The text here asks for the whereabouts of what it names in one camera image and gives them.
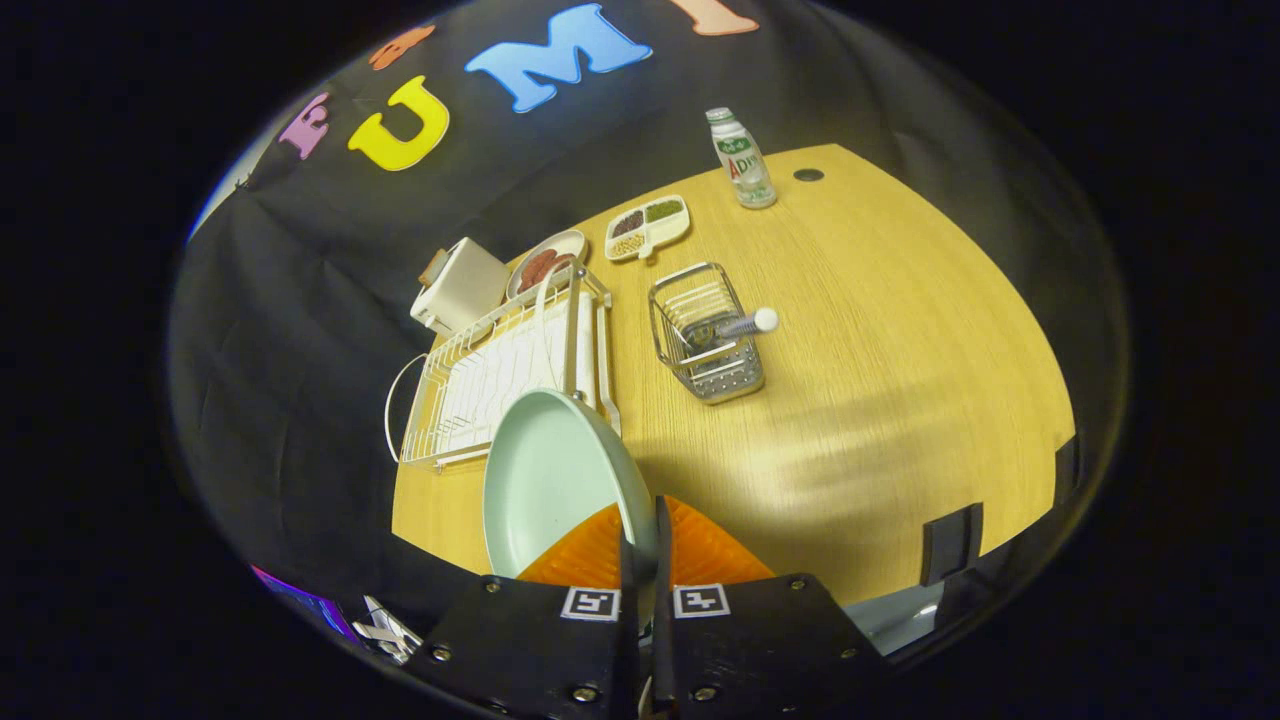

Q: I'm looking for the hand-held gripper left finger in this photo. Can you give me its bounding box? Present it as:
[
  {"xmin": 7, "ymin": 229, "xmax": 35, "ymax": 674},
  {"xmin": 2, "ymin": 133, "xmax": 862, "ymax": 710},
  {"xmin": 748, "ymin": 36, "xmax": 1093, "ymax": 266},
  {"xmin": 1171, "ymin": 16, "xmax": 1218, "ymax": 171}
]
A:
[{"xmin": 405, "ymin": 500, "xmax": 641, "ymax": 720}]

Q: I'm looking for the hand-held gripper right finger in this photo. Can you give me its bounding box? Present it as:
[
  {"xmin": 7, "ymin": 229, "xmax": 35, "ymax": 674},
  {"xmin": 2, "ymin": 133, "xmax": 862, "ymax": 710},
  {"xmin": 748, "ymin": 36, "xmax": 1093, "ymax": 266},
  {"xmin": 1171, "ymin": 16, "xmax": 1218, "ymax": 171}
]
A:
[{"xmin": 650, "ymin": 495, "xmax": 891, "ymax": 720}]

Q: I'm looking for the light green plate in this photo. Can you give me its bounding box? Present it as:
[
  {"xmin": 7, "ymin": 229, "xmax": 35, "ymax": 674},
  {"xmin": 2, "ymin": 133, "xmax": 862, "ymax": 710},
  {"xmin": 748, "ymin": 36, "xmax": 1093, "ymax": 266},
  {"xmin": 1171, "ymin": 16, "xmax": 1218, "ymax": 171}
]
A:
[{"xmin": 483, "ymin": 388, "xmax": 658, "ymax": 581}]

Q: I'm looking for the white wire dish rack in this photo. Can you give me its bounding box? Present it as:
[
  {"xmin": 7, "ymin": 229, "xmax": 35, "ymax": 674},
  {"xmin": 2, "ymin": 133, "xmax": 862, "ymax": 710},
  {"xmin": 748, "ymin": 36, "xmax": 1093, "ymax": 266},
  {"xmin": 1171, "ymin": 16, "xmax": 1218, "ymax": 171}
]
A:
[{"xmin": 384, "ymin": 262, "xmax": 623, "ymax": 473}]

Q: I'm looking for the metal wire basket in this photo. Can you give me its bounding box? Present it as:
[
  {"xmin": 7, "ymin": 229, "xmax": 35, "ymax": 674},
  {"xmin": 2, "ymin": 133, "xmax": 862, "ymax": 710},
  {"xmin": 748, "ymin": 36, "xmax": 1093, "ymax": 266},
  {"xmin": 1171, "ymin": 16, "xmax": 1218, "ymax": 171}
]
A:
[{"xmin": 648, "ymin": 262, "xmax": 767, "ymax": 405}]

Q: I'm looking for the metal spoon with white knob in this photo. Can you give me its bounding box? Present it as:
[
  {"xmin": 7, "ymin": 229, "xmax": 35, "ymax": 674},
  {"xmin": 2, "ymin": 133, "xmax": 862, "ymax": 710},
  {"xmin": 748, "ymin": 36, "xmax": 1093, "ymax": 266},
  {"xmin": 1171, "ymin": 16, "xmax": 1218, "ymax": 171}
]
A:
[{"xmin": 700, "ymin": 307, "xmax": 779, "ymax": 346}]

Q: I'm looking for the small beige plate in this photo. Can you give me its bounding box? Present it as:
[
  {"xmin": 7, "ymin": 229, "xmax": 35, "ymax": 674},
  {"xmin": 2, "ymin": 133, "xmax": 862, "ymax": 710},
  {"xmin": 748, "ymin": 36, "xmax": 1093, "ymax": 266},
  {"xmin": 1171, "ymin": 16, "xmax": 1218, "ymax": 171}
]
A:
[{"xmin": 506, "ymin": 228, "xmax": 589, "ymax": 301}]

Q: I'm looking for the black table clamp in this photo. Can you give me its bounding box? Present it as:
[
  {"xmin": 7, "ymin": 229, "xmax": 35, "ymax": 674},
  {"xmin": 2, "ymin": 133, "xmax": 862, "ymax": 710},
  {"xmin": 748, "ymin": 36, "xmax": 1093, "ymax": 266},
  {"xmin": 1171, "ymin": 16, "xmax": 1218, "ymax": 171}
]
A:
[{"xmin": 920, "ymin": 503, "xmax": 986, "ymax": 586}]

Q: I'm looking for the white toaster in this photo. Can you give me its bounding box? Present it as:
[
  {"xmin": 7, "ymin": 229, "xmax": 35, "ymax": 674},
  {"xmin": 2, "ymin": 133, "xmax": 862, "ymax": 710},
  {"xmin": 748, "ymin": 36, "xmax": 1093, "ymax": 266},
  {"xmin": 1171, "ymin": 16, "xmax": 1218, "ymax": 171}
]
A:
[{"xmin": 410, "ymin": 237, "xmax": 511, "ymax": 336}]

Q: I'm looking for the black backdrop cloth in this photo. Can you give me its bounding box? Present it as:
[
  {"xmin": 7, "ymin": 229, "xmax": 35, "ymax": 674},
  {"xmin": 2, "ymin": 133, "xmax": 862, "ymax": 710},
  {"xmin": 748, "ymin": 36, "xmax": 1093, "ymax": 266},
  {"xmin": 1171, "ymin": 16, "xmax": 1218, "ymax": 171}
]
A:
[{"xmin": 165, "ymin": 0, "xmax": 1131, "ymax": 641}]

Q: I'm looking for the white divided bean tray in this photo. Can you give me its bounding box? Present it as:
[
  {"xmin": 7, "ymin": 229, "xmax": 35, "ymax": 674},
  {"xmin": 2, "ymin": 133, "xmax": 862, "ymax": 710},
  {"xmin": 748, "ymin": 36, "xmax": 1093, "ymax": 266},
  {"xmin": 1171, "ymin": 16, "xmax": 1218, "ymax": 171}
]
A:
[{"xmin": 604, "ymin": 194, "xmax": 692, "ymax": 263}]

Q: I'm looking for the white and green drink bottle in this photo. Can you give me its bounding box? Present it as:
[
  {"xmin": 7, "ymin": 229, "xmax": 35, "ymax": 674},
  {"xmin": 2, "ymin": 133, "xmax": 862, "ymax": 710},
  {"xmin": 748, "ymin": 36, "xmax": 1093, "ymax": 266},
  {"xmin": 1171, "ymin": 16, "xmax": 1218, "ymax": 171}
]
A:
[{"xmin": 705, "ymin": 107, "xmax": 778, "ymax": 210}]

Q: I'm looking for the white metal bracket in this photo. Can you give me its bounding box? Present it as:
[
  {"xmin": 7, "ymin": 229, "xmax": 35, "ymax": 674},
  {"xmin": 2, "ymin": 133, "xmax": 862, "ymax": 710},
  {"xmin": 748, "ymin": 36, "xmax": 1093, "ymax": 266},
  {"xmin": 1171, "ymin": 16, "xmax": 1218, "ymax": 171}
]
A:
[{"xmin": 352, "ymin": 595, "xmax": 423, "ymax": 666}]

